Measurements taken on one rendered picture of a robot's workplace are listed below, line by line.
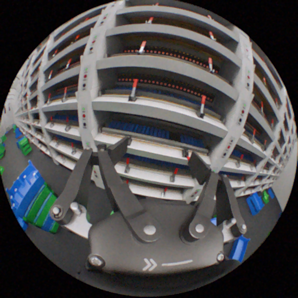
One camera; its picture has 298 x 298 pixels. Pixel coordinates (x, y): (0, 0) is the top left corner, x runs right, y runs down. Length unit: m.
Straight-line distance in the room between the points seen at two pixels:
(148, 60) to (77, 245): 1.01
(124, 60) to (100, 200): 0.84
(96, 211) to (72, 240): 0.33
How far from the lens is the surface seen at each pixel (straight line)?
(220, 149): 0.48
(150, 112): 0.34
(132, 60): 0.37
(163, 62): 0.35
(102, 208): 0.74
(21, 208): 0.64
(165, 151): 0.41
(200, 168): 0.15
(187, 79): 0.56
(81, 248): 0.77
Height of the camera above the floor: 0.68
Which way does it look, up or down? 32 degrees down
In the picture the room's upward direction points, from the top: 11 degrees clockwise
